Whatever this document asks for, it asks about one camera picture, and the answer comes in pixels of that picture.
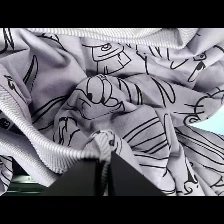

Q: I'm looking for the pale lilac printed sweatshirt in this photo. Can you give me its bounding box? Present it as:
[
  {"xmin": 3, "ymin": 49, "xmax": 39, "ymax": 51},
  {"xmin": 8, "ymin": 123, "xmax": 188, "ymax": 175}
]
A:
[{"xmin": 0, "ymin": 28, "xmax": 224, "ymax": 197}]

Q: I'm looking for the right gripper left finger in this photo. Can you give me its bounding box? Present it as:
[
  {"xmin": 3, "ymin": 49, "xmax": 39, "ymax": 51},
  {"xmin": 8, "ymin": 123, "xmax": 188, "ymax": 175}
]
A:
[{"xmin": 41, "ymin": 158, "xmax": 103, "ymax": 197}]

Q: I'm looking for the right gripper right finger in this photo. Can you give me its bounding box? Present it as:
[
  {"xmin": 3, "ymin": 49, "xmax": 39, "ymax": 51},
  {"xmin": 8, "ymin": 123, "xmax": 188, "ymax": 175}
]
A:
[{"xmin": 107, "ymin": 151, "xmax": 167, "ymax": 197}]

